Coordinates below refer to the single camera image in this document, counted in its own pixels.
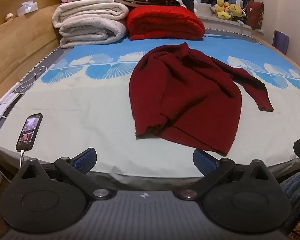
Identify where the blue fleece clothing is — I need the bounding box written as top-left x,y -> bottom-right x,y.
279,167 -> 300,233

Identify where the white power strip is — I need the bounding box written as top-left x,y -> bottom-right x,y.
0,82 -> 22,105

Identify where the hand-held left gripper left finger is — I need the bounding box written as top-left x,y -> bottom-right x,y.
16,148 -> 116,201

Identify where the white charging cable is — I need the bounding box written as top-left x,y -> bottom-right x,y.
0,140 -> 25,183

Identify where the cream folded quilt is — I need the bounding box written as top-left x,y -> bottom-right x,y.
52,0 -> 129,49

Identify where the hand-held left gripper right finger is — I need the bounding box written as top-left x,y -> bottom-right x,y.
174,148 -> 278,202

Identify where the thin white cable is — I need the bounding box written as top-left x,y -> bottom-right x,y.
19,66 -> 48,90

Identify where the clear tissue pack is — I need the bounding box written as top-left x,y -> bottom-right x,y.
16,1 -> 38,16

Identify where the dark red bag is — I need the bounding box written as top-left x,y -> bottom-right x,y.
246,0 -> 264,29

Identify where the dark red knit sweater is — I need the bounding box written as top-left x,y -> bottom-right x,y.
129,42 -> 274,157

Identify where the red folded blanket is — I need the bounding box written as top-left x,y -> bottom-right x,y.
126,5 -> 206,41

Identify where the white windowsill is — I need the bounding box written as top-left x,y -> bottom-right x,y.
197,4 -> 265,31

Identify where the yellow plush toy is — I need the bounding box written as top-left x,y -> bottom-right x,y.
211,0 -> 232,20
227,3 -> 248,22

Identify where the blue white printed bedsheet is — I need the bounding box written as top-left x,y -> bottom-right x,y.
0,27 -> 300,180

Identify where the black smartphone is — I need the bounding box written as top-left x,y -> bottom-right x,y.
15,113 -> 43,152

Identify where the purple box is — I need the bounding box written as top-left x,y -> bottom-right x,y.
274,30 -> 290,55

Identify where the wooden headboard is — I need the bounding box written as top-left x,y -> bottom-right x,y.
0,0 -> 68,101

